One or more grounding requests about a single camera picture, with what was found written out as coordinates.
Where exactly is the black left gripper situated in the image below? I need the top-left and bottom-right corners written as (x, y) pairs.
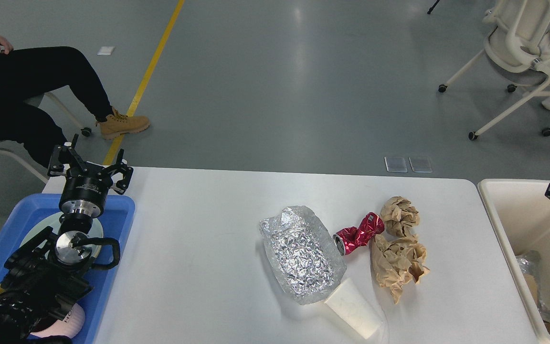
top-left (48, 134), bottom-right (134, 218)

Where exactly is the brown paper bag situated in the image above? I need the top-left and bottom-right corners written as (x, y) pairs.
top-left (369, 234), bottom-right (430, 304)
top-left (523, 273), bottom-right (539, 307)

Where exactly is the small brown paper ball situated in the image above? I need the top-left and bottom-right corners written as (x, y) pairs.
top-left (380, 196), bottom-right (421, 237)

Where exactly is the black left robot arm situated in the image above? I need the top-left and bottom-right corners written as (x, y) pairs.
top-left (0, 138), bottom-right (134, 344)

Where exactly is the beige plastic bin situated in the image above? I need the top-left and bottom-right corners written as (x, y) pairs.
top-left (478, 179), bottom-right (550, 344)

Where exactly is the blue plastic tray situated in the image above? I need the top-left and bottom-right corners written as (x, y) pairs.
top-left (0, 193), bottom-right (135, 344)

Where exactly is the tan work boot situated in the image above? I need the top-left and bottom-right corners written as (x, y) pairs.
top-left (95, 107), bottom-right (151, 140)

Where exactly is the clear plastic in bin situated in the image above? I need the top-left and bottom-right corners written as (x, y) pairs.
top-left (516, 250), bottom-right (550, 324)

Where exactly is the seated person in black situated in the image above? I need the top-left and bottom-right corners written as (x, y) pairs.
top-left (0, 35), bottom-right (113, 167)

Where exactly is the white paper scrap on floor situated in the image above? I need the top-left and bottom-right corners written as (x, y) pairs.
top-left (96, 46), bottom-right (115, 56)

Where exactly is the pink HOME mug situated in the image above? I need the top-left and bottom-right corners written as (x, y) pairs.
top-left (31, 303), bottom-right (85, 338)

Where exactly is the right clear floor plate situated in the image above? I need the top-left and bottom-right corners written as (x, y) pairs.
top-left (409, 157), bottom-right (434, 173)

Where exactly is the clear floor plate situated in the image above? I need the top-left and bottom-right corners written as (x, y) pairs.
top-left (409, 157), bottom-right (434, 173)
top-left (384, 156), bottom-right (408, 173)

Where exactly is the white office chair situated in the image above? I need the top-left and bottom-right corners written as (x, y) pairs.
top-left (438, 0), bottom-right (550, 141)

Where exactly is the left clear floor plate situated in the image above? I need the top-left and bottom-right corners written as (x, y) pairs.
top-left (384, 156), bottom-right (408, 173)

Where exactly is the crushed red can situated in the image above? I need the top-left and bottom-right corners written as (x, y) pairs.
top-left (332, 213), bottom-right (385, 256)

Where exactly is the black tripod stand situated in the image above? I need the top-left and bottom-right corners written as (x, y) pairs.
top-left (426, 0), bottom-right (441, 15)

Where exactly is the crumpled aluminium foil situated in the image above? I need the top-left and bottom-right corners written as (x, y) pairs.
top-left (259, 205), bottom-right (347, 305)

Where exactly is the white paper cup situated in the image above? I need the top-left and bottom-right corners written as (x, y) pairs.
top-left (324, 278), bottom-right (385, 339)

